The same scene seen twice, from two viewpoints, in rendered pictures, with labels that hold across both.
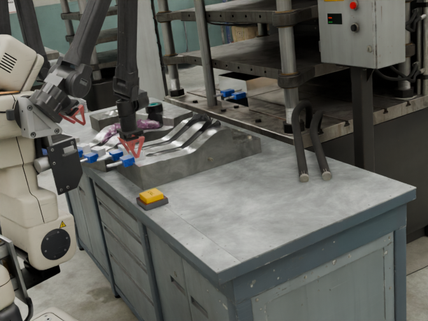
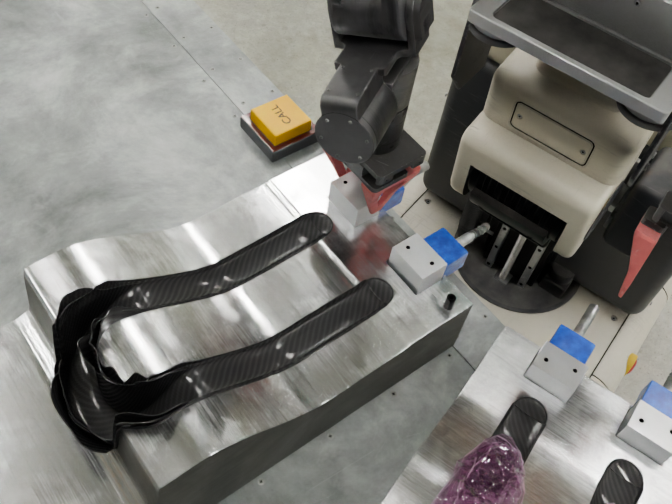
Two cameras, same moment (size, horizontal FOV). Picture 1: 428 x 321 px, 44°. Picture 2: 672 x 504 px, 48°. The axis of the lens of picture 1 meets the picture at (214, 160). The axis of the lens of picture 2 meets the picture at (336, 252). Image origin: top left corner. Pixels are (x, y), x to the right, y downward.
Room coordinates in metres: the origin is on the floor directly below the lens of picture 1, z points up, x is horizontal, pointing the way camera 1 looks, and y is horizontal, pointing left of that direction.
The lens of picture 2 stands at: (2.32, 0.09, 1.56)
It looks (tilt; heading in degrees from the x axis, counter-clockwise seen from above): 53 degrees down; 162
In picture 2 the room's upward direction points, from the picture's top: 10 degrees clockwise
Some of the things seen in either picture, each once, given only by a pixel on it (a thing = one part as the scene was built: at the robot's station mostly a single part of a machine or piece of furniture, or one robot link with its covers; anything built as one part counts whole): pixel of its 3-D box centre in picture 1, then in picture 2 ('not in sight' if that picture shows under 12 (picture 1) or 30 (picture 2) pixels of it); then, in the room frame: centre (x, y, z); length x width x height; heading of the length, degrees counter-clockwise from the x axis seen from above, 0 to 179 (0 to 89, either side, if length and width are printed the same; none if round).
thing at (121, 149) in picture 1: (113, 155); (446, 250); (1.85, 0.36, 0.89); 0.13 x 0.05 x 0.05; 118
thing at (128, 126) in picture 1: (128, 124); (375, 121); (1.78, 0.28, 1.02); 0.10 x 0.07 x 0.07; 28
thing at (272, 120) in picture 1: (280, 99); not in sight; (2.86, -0.41, 0.76); 1.30 x 0.84 x 0.07; 27
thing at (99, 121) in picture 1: (113, 119); not in sight; (2.63, 0.48, 0.84); 0.20 x 0.15 x 0.07; 117
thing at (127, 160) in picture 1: (124, 161); (385, 187); (1.76, 0.31, 0.89); 0.13 x 0.05 x 0.05; 118
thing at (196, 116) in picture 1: (180, 134); (225, 314); (1.93, 0.11, 0.92); 0.35 x 0.16 x 0.09; 117
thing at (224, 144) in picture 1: (187, 145); (207, 338); (1.93, 0.09, 0.87); 0.50 x 0.26 x 0.14; 117
